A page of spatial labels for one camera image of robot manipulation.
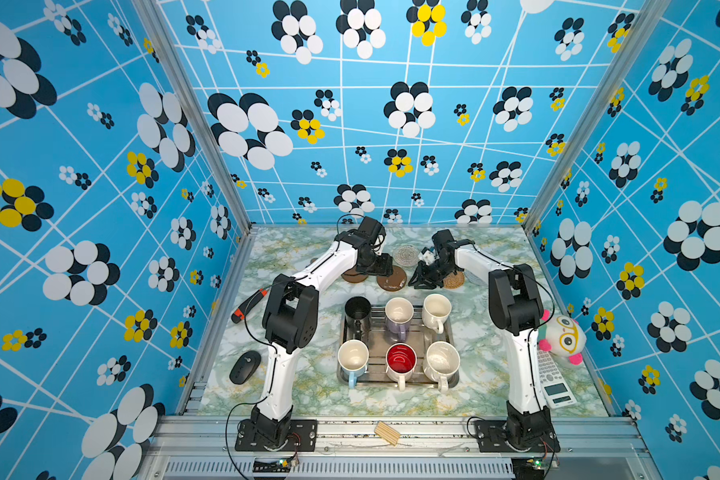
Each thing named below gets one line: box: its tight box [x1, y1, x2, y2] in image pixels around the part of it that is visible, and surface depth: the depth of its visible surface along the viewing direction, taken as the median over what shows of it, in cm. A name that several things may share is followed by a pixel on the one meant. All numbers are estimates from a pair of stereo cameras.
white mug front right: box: [423, 341, 461, 394], surface depth 81 cm
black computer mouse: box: [229, 350, 261, 385], surface depth 85 cm
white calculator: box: [537, 350, 577, 409], surface depth 82 cm
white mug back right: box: [422, 293, 452, 334], surface depth 90 cm
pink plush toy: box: [539, 310, 587, 366], surface depth 85 cm
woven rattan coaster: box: [443, 271, 465, 290], surface depth 104 cm
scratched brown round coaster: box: [376, 265, 407, 292], surface depth 104 cm
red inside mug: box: [386, 342, 417, 391], surface depth 82 cm
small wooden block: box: [374, 421, 401, 446], surface depth 75 cm
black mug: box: [344, 296, 372, 340], surface depth 90 cm
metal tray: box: [337, 305, 460, 393], surface depth 86 cm
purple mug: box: [384, 297, 415, 343], surface depth 91 cm
